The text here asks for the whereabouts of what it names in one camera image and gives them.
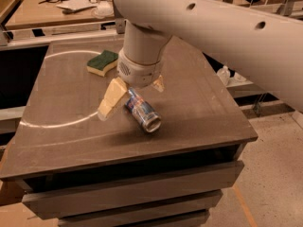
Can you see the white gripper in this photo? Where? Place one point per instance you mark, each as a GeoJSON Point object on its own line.
{"type": "Point", "coordinates": [139, 73]}

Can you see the redbull can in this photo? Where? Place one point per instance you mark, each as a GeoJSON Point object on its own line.
{"type": "Point", "coordinates": [146, 116]}

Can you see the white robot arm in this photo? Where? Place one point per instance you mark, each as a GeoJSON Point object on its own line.
{"type": "Point", "coordinates": [263, 47]}

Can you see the green yellow sponge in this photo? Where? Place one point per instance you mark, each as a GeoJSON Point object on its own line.
{"type": "Point", "coordinates": [102, 63]}

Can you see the left clear sanitizer bottle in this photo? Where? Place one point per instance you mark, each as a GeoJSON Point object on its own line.
{"type": "Point", "coordinates": [224, 75]}

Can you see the clear sanitizer bottle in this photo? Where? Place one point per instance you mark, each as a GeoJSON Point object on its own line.
{"type": "Point", "coordinates": [238, 77]}
{"type": "Point", "coordinates": [224, 75]}

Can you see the grey drawer cabinet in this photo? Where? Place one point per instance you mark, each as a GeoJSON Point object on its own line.
{"type": "Point", "coordinates": [86, 172]}

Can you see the right clear sanitizer bottle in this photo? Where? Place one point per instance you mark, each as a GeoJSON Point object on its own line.
{"type": "Point", "coordinates": [238, 77]}

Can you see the white paper sheet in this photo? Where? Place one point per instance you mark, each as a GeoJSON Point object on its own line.
{"type": "Point", "coordinates": [76, 4]}

